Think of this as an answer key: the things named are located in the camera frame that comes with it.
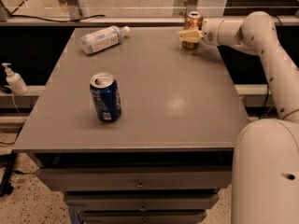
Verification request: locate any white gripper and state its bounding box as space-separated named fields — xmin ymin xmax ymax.
xmin=176 ymin=19 xmax=222 ymax=46

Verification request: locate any top grey drawer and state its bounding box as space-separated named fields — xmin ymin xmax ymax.
xmin=36 ymin=167 xmax=232 ymax=191

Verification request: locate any middle grey drawer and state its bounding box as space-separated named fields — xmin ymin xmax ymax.
xmin=65 ymin=192 xmax=219 ymax=212

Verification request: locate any clear plastic water bottle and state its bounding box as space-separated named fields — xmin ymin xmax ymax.
xmin=80 ymin=26 xmax=130 ymax=54

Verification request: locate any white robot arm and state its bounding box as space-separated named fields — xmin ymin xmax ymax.
xmin=177 ymin=11 xmax=299 ymax=224

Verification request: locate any bottom grey drawer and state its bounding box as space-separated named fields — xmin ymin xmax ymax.
xmin=79 ymin=210 xmax=206 ymax=224

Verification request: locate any white pump dispenser bottle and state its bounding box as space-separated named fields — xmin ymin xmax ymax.
xmin=2 ymin=63 xmax=29 ymax=95

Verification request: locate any grey drawer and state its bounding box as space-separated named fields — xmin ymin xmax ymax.
xmin=65 ymin=192 xmax=219 ymax=212
xmin=36 ymin=167 xmax=232 ymax=191
xmin=79 ymin=210 xmax=206 ymax=224

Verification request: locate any black stand leg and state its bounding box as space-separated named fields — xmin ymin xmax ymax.
xmin=0 ymin=151 xmax=17 ymax=197

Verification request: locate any grey drawer cabinet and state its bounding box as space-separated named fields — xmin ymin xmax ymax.
xmin=12 ymin=26 xmax=250 ymax=224

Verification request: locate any orange gold soda can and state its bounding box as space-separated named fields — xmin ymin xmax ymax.
xmin=182 ymin=11 xmax=203 ymax=49

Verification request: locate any blue pepsi can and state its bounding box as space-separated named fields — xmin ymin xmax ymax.
xmin=90 ymin=72 xmax=121 ymax=121

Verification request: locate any black cable on ledge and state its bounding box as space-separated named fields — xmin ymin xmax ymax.
xmin=6 ymin=7 xmax=107 ymax=23

